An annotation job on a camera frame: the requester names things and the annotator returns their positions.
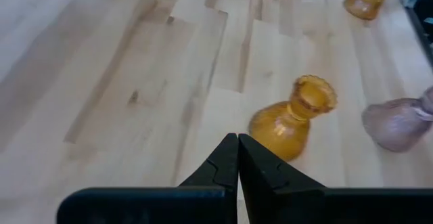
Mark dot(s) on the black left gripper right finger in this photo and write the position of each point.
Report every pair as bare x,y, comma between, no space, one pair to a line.
287,207

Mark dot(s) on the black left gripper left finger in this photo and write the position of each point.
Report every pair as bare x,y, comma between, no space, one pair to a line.
186,207

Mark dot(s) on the amber ribbed glass candle holder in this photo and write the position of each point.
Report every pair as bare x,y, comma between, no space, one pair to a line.
280,132
367,0

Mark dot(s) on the pink ribbed glass candle holder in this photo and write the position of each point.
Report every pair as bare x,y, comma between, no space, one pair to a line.
395,126

